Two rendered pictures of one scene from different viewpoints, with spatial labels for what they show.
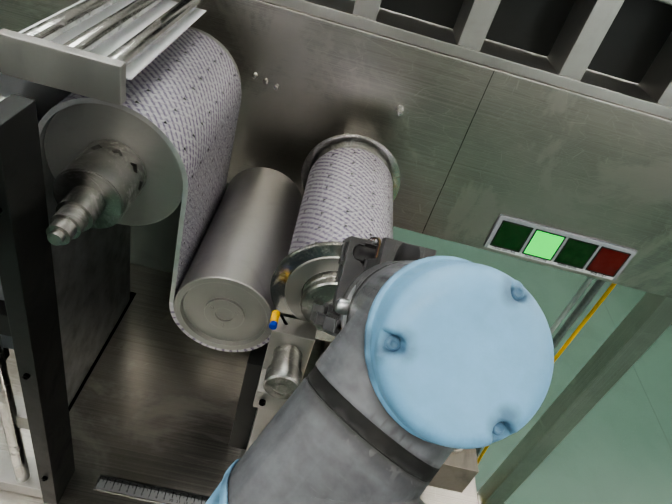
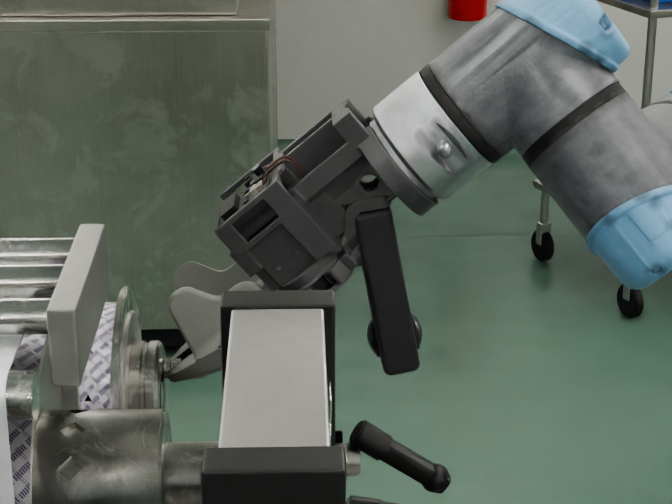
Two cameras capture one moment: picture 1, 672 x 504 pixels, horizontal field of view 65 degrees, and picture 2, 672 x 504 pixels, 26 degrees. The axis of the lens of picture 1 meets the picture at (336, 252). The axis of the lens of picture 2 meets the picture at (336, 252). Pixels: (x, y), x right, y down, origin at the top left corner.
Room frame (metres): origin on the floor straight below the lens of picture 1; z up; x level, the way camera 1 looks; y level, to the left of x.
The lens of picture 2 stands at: (0.24, 0.83, 1.69)
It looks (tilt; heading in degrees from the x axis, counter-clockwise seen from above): 21 degrees down; 275
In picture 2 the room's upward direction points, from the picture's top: straight up
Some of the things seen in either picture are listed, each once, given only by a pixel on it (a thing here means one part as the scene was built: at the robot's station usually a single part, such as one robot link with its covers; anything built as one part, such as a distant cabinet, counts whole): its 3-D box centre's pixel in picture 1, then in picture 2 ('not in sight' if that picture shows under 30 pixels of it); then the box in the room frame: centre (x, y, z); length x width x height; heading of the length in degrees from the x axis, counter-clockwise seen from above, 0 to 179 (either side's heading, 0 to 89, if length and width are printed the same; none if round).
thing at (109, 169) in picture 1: (102, 183); (104, 476); (0.40, 0.23, 1.34); 0.06 x 0.06 x 0.06; 6
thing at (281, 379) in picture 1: (282, 381); not in sight; (0.36, 0.01, 1.18); 0.04 x 0.02 x 0.04; 96
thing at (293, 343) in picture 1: (269, 417); not in sight; (0.40, 0.02, 1.05); 0.06 x 0.05 x 0.31; 6
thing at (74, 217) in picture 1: (72, 219); (229, 474); (0.34, 0.22, 1.34); 0.06 x 0.03 x 0.03; 6
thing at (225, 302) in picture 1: (246, 250); not in sight; (0.56, 0.12, 1.18); 0.26 x 0.12 x 0.12; 6
